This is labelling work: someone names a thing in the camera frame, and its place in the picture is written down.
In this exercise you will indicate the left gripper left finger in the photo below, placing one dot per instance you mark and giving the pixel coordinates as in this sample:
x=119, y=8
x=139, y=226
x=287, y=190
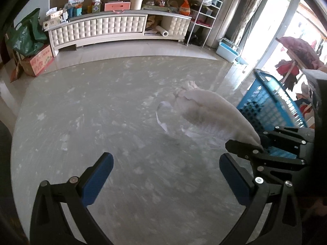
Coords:
x=48, y=222

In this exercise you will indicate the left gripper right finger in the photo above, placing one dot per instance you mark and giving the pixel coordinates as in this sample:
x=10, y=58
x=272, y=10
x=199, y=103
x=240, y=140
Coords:
x=271, y=197

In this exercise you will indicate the blue plastic laundry basket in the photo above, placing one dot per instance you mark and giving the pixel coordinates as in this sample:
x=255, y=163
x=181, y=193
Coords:
x=267, y=106

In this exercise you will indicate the white quilted fluffy towel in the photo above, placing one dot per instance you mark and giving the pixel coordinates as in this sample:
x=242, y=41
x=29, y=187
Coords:
x=211, y=113

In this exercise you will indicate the wooden clothes rack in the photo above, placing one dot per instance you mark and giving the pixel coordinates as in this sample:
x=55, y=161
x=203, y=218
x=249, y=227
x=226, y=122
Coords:
x=294, y=66

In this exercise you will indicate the pink clothes pile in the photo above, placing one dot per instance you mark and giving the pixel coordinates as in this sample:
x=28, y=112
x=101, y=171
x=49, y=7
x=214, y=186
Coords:
x=303, y=51

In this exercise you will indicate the blue white plastic bin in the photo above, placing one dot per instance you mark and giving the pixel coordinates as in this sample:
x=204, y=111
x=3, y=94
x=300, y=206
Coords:
x=228, y=50

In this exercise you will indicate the pink cardboard box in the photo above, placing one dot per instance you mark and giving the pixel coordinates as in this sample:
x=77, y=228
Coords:
x=34, y=65

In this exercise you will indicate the white metal shelf rack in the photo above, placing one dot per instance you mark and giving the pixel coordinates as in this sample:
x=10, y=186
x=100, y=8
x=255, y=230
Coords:
x=204, y=14

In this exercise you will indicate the patterned window curtain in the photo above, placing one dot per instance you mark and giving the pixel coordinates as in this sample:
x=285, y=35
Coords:
x=247, y=13

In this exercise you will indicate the paper towel roll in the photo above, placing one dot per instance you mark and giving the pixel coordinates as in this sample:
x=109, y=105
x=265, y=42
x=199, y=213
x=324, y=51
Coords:
x=162, y=31

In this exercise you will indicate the standing air conditioner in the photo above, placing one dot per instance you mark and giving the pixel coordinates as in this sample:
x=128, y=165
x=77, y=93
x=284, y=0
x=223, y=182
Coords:
x=222, y=22

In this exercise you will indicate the orange snack bag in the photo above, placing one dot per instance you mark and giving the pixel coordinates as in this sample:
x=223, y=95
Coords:
x=184, y=9

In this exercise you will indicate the green shopping bag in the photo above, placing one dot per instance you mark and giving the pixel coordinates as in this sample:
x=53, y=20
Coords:
x=27, y=37

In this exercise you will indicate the white tufted TV cabinet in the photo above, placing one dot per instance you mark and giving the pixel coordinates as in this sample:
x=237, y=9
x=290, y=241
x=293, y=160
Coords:
x=104, y=27

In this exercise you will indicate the white plastic jug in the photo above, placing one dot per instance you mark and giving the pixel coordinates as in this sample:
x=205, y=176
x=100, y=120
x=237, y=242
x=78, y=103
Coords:
x=135, y=4

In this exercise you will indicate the pink storage box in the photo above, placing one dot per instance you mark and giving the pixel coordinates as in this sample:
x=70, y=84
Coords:
x=116, y=6

